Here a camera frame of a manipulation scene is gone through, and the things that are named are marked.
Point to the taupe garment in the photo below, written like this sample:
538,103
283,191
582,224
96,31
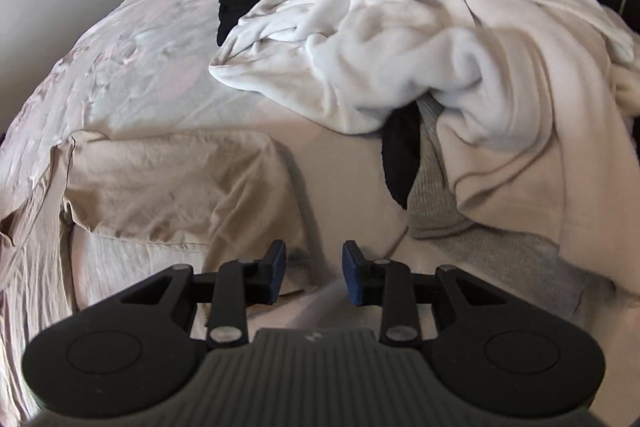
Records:
165,192

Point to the white sweatshirt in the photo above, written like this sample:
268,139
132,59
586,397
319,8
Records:
400,57

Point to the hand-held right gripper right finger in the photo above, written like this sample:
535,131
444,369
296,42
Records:
352,274

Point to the grey knit garment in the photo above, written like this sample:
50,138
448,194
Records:
435,197

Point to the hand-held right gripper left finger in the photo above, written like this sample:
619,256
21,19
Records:
276,272

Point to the black garment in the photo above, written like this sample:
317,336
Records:
230,17
400,157

